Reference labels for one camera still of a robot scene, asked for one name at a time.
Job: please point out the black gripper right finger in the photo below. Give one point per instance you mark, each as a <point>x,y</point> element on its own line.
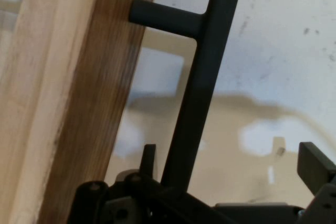
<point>319,171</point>

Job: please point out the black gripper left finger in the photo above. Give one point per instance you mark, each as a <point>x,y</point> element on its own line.
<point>136,203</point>

